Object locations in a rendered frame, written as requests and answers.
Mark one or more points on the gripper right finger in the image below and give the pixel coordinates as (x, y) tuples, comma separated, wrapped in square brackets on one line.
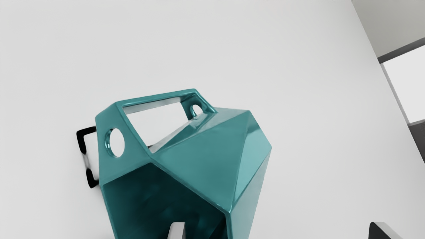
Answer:
[(381, 232)]

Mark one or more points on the teal faceted mug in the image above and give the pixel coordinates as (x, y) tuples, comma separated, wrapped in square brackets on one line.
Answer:
[(206, 156)]

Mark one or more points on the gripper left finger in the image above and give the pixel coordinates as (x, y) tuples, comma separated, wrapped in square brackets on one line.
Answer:
[(176, 231)]

